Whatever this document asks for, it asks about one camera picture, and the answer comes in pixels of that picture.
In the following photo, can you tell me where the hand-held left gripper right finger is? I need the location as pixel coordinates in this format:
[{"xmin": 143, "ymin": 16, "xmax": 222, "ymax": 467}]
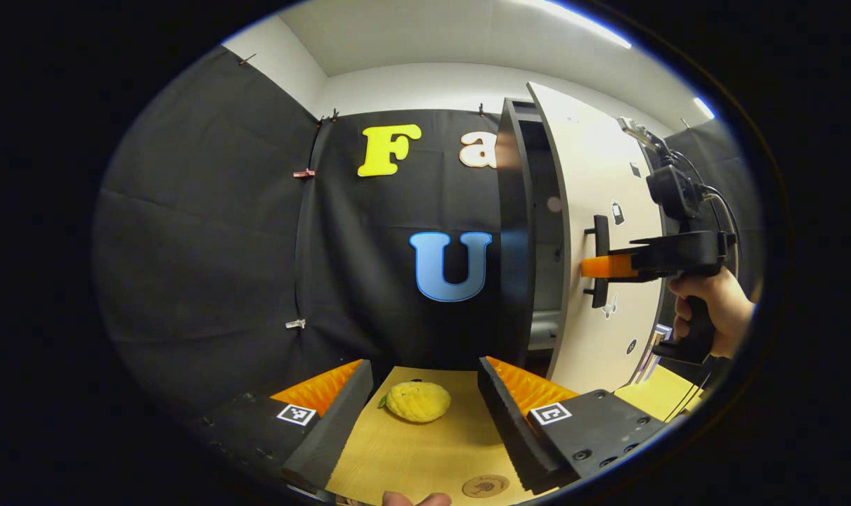
[{"xmin": 477, "ymin": 356, "xmax": 668, "ymax": 495}]

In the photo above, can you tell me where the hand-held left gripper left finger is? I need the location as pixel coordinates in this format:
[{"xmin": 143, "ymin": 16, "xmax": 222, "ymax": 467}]
[{"xmin": 200, "ymin": 358, "xmax": 375, "ymax": 493}]

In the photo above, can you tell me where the black door handle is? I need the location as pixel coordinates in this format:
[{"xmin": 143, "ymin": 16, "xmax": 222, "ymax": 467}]
[{"xmin": 583, "ymin": 214, "xmax": 611, "ymax": 309}]

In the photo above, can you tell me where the dark grey cabinet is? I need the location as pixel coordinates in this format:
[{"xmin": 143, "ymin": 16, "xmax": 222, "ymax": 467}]
[{"xmin": 495, "ymin": 98, "xmax": 573, "ymax": 373}]

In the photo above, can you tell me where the yellow lemon plush toy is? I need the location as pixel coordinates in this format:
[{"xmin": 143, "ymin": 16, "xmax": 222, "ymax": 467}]
[{"xmin": 379, "ymin": 380, "xmax": 452, "ymax": 423}]

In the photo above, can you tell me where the black backdrop cloth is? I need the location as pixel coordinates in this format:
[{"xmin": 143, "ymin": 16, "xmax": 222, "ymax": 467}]
[{"xmin": 91, "ymin": 46, "xmax": 760, "ymax": 422}]

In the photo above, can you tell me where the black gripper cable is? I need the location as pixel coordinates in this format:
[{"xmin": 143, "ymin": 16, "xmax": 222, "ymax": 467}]
[{"xmin": 668, "ymin": 148, "xmax": 743, "ymax": 278}]

